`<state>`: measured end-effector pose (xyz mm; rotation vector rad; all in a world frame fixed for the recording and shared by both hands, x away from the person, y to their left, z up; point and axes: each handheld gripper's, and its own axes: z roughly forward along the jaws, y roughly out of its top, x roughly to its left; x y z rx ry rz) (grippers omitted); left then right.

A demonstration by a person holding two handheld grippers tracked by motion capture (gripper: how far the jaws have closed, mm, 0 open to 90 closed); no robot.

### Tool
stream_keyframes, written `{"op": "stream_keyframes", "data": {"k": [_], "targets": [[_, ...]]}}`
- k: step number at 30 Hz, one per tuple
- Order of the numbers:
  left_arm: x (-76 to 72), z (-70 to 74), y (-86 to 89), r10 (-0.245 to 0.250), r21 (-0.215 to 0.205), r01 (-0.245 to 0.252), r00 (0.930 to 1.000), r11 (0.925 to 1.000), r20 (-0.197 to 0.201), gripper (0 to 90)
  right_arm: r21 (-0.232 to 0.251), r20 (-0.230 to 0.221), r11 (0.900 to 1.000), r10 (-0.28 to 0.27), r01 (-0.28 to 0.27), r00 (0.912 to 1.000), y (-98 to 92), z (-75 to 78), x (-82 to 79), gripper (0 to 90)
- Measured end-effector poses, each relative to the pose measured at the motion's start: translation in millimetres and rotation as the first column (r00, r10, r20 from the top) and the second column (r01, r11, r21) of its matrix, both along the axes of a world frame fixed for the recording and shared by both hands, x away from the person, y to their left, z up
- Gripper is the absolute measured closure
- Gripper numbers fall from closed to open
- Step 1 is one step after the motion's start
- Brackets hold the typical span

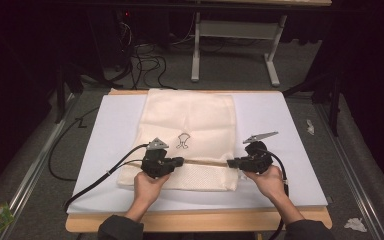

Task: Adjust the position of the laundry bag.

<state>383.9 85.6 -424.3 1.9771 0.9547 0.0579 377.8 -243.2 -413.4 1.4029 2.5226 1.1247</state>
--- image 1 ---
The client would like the black floor cable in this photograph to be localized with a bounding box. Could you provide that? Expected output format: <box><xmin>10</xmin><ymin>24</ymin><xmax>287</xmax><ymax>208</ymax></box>
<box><xmin>48</xmin><ymin>106</ymin><xmax>100</xmax><ymax>182</ymax></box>

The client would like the bundle of black cables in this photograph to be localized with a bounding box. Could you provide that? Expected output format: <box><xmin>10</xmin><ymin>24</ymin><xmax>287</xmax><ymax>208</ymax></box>
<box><xmin>114</xmin><ymin>13</ymin><xmax>178</xmax><ymax>91</ymax></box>

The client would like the large crumpled white paper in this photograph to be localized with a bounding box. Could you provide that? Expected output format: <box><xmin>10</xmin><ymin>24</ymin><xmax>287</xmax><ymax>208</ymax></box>
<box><xmin>343</xmin><ymin>217</ymin><xmax>369</xmax><ymax>234</ymax></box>

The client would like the wooden table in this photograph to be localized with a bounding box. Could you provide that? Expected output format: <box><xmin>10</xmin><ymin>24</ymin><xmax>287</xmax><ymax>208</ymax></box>
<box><xmin>65</xmin><ymin>88</ymin><xmax>333</xmax><ymax>234</ymax></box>

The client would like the dark metal stand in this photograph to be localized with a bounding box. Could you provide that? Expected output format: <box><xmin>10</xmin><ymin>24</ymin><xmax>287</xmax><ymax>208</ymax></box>
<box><xmin>281</xmin><ymin>71</ymin><xmax>343</xmax><ymax>138</ymax></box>
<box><xmin>53</xmin><ymin>62</ymin><xmax>85</xmax><ymax>125</ymax></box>

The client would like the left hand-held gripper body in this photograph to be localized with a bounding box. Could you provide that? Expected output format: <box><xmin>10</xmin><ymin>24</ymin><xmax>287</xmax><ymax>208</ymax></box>
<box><xmin>140</xmin><ymin>137</ymin><xmax>176</xmax><ymax>179</ymax></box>

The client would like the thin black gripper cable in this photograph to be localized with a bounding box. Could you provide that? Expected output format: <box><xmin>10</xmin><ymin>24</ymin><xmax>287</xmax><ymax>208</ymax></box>
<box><xmin>108</xmin><ymin>159</ymin><xmax>145</xmax><ymax>175</ymax></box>

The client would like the person's right hand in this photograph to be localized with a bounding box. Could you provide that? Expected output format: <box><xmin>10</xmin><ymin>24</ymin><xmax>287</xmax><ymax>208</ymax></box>
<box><xmin>242</xmin><ymin>165</ymin><xmax>289</xmax><ymax>201</ymax></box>

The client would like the aluminium floor rail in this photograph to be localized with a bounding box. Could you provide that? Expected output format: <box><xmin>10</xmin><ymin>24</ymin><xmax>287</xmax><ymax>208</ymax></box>
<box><xmin>0</xmin><ymin>92</ymin><xmax>82</xmax><ymax>240</ymax></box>
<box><xmin>314</xmin><ymin>102</ymin><xmax>382</xmax><ymax>240</ymax></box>

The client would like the thick black gripper cable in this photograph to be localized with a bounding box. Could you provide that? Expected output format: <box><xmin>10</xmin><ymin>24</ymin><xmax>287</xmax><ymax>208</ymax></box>
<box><xmin>62</xmin><ymin>143</ymin><xmax>150</xmax><ymax>212</ymax></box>

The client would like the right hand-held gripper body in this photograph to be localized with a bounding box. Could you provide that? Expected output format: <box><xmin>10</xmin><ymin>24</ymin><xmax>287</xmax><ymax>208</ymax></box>
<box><xmin>242</xmin><ymin>131</ymin><xmax>280</xmax><ymax>175</ymax></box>

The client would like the person's left hand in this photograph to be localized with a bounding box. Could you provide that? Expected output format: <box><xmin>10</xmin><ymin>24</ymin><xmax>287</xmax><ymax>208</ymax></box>
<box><xmin>133</xmin><ymin>171</ymin><xmax>171</xmax><ymax>209</ymax></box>

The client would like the cream mesh fabric bag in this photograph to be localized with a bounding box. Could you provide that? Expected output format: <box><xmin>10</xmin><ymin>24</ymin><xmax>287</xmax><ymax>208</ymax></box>
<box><xmin>116</xmin><ymin>88</ymin><xmax>240</xmax><ymax>192</ymax></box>

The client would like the white metal desk frame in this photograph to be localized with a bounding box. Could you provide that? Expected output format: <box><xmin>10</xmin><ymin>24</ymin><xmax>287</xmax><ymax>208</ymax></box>
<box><xmin>190</xmin><ymin>11</ymin><xmax>288</xmax><ymax>88</ymax></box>

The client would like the white table mat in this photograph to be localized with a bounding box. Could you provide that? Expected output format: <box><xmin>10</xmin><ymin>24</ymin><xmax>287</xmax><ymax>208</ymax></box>
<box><xmin>67</xmin><ymin>91</ymin><xmax>329</xmax><ymax>215</ymax></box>

